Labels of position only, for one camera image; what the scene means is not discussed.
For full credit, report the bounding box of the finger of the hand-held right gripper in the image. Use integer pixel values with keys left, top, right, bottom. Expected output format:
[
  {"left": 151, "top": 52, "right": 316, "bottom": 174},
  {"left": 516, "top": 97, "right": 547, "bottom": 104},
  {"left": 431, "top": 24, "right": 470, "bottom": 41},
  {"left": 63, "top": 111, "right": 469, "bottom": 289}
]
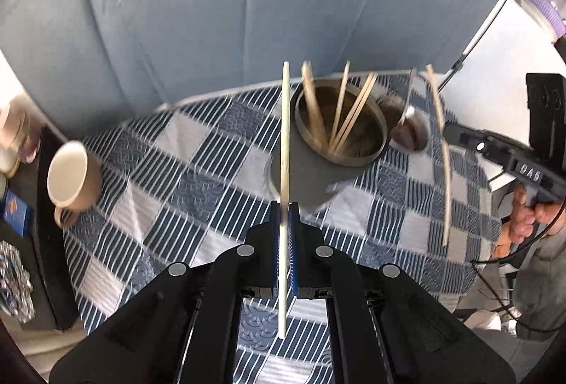
[{"left": 443, "top": 121, "right": 485, "bottom": 148}]

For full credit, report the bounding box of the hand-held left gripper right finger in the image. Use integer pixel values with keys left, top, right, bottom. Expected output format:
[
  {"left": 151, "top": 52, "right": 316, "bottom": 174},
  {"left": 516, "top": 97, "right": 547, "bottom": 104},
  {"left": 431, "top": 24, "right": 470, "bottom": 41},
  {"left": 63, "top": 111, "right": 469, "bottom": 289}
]
[{"left": 287, "top": 202, "right": 516, "bottom": 384}]

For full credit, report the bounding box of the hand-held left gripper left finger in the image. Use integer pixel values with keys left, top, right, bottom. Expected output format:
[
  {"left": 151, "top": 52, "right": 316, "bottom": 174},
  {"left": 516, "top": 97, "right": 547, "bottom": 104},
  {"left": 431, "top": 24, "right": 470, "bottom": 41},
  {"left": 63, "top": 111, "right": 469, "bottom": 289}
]
[{"left": 48, "top": 202, "right": 284, "bottom": 384}]

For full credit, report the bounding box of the black cylindrical utensil holder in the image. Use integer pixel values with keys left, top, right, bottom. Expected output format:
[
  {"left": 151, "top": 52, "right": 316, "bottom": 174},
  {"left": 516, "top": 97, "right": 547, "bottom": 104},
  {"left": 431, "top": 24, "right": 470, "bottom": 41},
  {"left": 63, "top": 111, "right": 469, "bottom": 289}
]
[{"left": 267, "top": 79, "right": 392, "bottom": 208}]

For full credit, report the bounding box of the person's right hand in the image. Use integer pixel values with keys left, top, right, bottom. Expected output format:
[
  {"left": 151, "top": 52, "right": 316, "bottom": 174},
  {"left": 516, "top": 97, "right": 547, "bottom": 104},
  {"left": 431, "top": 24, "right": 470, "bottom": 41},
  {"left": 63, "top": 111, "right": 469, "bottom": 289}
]
[{"left": 508, "top": 183, "right": 566, "bottom": 243}]

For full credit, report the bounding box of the metal spoon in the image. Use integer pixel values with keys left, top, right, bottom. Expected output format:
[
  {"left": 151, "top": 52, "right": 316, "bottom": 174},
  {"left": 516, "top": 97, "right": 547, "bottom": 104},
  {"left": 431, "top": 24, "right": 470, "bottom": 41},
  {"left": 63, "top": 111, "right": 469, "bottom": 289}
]
[{"left": 391, "top": 68, "right": 429, "bottom": 150}]

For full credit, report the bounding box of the white stand pole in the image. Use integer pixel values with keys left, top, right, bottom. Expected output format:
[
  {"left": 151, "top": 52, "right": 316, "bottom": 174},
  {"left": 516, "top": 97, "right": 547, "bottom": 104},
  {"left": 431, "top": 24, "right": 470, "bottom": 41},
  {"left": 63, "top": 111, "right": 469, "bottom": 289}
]
[{"left": 435, "top": 0, "right": 509, "bottom": 93}]

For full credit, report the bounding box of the blue white checked tablecloth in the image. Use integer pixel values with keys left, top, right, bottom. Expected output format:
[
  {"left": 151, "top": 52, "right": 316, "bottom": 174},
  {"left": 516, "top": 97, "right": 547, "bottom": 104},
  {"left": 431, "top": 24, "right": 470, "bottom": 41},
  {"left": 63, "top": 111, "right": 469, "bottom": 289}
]
[{"left": 62, "top": 72, "right": 502, "bottom": 384}]

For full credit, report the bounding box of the white purple round device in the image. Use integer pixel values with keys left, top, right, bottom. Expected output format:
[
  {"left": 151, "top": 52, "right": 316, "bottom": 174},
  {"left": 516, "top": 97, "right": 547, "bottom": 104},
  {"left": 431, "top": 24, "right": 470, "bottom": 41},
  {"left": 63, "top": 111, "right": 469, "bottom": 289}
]
[{"left": 519, "top": 0, "right": 566, "bottom": 42}]

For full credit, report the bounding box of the person's grey clothing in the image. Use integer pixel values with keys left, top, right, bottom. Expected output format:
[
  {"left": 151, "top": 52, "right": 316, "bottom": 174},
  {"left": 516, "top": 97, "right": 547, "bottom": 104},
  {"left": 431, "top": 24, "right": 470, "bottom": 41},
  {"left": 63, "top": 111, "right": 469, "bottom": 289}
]
[{"left": 455, "top": 229, "right": 566, "bottom": 367}]

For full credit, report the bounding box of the beige ceramic mug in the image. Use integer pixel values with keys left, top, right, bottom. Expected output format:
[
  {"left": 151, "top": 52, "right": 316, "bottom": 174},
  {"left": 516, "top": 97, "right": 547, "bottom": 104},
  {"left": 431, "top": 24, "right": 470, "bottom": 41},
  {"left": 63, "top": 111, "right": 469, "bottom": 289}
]
[{"left": 46, "top": 141, "right": 103, "bottom": 228}]

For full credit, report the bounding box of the small blue box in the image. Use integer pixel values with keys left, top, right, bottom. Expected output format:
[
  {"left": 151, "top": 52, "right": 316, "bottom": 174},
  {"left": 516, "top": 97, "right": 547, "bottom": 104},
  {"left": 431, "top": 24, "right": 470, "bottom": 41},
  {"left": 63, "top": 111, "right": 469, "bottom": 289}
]
[{"left": 2, "top": 191, "right": 34, "bottom": 236}]

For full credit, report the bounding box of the crinkled silver foil packet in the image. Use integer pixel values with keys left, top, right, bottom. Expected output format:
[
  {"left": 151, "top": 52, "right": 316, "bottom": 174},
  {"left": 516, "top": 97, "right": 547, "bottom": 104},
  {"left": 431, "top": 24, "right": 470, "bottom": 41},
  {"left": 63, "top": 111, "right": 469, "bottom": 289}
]
[{"left": 0, "top": 240, "right": 36, "bottom": 323}]

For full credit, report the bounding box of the pink glass jar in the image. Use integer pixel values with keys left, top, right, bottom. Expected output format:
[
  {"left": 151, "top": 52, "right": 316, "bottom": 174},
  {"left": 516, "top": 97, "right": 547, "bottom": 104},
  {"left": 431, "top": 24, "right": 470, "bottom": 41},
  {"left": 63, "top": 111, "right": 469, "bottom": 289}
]
[{"left": 0, "top": 94, "right": 40, "bottom": 164}]

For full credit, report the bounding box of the black cable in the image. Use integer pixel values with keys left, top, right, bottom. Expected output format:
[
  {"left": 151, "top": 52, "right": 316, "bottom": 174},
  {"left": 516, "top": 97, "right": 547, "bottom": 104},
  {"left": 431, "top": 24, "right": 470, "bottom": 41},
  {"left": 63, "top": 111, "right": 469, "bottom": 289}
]
[{"left": 471, "top": 189, "right": 566, "bottom": 323}]

